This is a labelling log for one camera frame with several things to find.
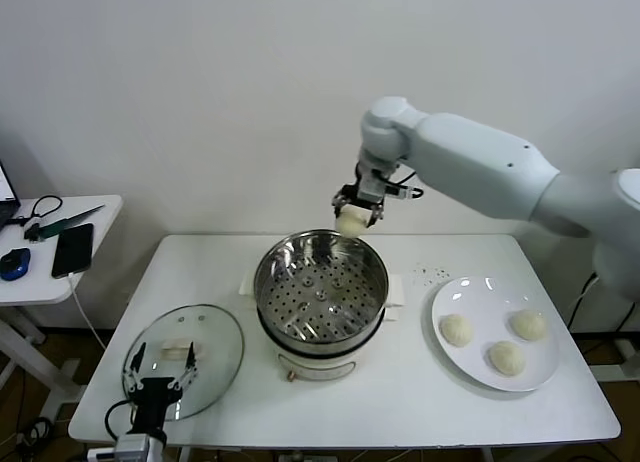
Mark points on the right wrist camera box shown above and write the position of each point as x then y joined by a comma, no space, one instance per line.
374,184

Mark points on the open laptop computer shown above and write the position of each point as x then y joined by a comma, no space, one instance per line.
6,192

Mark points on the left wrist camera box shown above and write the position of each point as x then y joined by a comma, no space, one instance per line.
134,449

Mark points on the blue computer mouse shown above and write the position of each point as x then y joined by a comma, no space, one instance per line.
14,264

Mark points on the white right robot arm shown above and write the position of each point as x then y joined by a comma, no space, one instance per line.
475,157

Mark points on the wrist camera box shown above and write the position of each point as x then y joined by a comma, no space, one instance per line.
134,449
374,184

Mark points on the white side table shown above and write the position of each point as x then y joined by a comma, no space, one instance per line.
35,292

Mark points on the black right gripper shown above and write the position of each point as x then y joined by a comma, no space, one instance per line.
352,194

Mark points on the white steamed baozi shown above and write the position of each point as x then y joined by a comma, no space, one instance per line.
528,325
350,224
506,358
456,330

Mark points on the stainless steel steamer basket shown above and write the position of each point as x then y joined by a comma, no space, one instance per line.
322,287

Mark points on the large white plate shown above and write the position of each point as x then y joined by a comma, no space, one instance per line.
490,302

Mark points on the round glass pot lid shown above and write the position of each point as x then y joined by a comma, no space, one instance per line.
210,362

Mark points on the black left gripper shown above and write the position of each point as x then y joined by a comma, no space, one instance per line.
152,397

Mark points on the black smartphone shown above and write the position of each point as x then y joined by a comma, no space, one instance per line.
73,251

